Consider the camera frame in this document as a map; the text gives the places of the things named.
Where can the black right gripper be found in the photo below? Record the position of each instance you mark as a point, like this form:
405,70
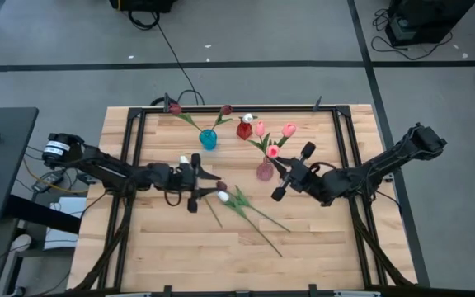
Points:
299,175

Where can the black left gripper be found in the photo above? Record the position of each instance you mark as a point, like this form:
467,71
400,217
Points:
186,181

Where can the dark red artificial tulip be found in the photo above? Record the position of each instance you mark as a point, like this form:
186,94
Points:
227,109
221,185
175,109

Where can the pink artificial tulip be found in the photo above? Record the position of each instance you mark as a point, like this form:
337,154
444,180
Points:
273,151
289,130
260,128

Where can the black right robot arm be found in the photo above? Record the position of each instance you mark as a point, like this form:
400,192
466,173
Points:
386,167

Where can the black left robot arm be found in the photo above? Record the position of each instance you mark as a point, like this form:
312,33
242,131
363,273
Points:
109,169

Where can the pink glass vase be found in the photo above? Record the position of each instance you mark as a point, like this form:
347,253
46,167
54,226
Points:
264,172

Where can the teal glass vase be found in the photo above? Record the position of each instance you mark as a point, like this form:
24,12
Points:
208,142

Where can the red glass vase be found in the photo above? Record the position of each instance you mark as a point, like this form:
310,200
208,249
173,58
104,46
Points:
244,132

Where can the white paper sheet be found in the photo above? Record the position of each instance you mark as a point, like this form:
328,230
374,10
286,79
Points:
66,231

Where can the black power adapter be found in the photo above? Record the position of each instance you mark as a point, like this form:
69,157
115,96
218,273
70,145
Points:
48,180

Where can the black desk crossbar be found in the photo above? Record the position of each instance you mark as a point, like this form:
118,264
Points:
43,214

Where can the black equipment case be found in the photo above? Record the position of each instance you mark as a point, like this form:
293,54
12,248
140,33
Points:
142,5

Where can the dark grey desk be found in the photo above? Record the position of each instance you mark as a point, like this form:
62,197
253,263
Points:
2,165

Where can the black aluminium table frame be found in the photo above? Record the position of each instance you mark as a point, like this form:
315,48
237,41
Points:
241,109

